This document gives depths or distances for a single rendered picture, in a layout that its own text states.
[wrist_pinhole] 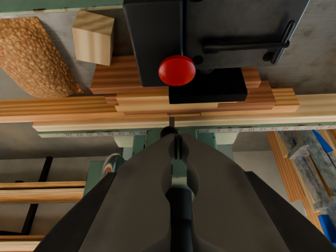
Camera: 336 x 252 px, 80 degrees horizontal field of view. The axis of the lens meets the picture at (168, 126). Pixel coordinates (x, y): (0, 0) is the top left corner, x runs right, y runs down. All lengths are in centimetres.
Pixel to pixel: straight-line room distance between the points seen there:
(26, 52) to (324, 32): 39
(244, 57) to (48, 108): 34
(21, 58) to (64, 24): 7
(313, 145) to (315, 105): 64
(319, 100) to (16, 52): 48
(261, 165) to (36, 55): 277
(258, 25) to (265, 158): 280
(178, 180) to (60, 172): 294
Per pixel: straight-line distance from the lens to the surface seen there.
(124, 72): 29
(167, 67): 16
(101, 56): 28
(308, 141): 109
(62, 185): 247
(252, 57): 20
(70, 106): 40
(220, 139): 75
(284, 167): 210
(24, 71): 34
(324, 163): 105
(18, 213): 327
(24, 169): 348
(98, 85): 29
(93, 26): 27
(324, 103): 45
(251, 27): 18
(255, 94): 36
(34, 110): 43
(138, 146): 53
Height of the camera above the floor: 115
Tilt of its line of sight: 32 degrees down
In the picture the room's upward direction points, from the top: 180 degrees clockwise
